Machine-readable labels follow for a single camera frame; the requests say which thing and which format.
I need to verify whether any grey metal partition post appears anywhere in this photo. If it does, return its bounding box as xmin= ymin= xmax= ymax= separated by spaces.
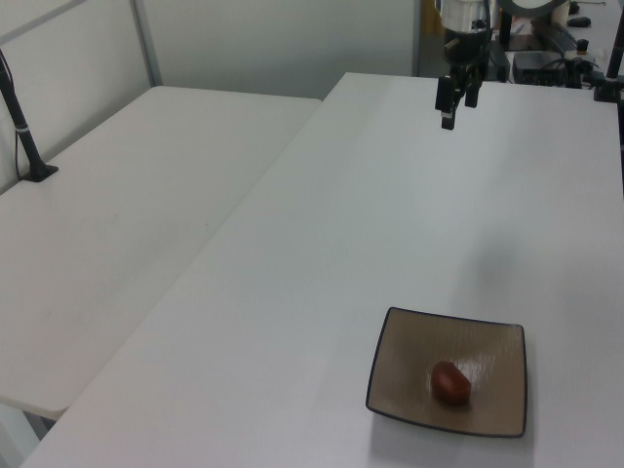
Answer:
xmin=130 ymin=0 xmax=165 ymax=90

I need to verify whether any small round red-brown food item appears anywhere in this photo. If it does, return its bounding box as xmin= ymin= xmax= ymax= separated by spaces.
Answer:
xmin=430 ymin=360 xmax=473 ymax=407

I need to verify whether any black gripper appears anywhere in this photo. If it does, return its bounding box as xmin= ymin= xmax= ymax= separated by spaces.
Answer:
xmin=434 ymin=26 xmax=491 ymax=132

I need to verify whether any white side table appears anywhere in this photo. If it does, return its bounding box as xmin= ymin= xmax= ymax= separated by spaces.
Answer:
xmin=0 ymin=85 xmax=324 ymax=419

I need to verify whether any black pole with flat base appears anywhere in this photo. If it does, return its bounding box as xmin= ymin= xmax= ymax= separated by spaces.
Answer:
xmin=0 ymin=48 xmax=60 ymax=184

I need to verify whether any black clamp stand with pole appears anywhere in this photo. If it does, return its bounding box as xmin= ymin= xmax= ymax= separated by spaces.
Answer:
xmin=591 ymin=19 xmax=624 ymax=103

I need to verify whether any square brown ceramic plate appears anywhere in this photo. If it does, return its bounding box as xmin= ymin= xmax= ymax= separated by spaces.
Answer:
xmin=365 ymin=305 xmax=528 ymax=439

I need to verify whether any black electronics box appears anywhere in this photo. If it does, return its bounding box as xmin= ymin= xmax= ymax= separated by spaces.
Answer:
xmin=513 ymin=51 xmax=570 ymax=85

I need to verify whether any round black-rimmed lamp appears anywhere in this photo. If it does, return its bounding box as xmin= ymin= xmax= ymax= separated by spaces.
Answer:
xmin=496 ymin=0 xmax=570 ymax=21

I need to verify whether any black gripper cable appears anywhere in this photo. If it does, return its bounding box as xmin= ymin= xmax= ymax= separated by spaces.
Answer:
xmin=481 ymin=0 xmax=495 ymax=55

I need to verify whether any brown cardboard box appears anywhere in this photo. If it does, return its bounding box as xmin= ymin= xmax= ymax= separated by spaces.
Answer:
xmin=421 ymin=8 xmax=446 ymax=36

